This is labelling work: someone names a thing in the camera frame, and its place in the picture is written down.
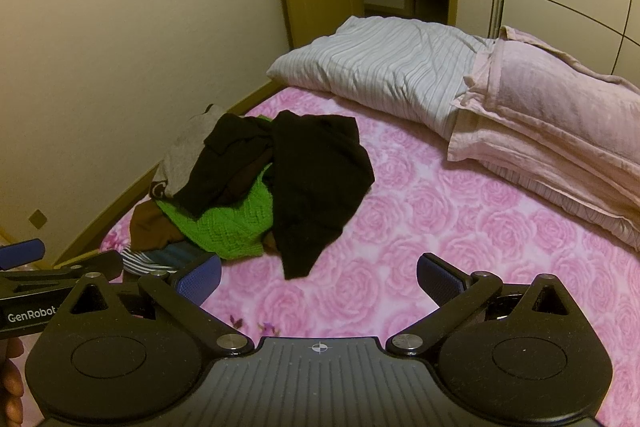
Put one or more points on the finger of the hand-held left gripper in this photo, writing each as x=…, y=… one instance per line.
x=22, y=253
x=60, y=271

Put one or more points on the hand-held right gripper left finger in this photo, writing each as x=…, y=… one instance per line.
x=200, y=281

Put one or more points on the black garment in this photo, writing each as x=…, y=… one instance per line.
x=220, y=167

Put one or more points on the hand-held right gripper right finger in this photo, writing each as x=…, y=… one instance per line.
x=440, y=281

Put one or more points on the pink rose bed blanket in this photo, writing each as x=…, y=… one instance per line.
x=400, y=217

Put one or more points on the person's left hand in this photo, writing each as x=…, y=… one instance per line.
x=10, y=382

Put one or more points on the grey garment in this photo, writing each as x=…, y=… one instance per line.
x=185, y=152

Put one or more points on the green knitted sweater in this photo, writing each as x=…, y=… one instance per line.
x=225, y=222

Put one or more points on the pink towel blanket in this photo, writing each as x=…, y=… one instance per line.
x=550, y=107

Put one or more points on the black sweater with white collar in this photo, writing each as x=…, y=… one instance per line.
x=315, y=177

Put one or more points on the brown garment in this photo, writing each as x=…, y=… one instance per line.
x=150, y=227

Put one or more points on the striped grey quilt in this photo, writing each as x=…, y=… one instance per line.
x=380, y=62

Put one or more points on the striped garment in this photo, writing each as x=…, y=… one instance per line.
x=160, y=258

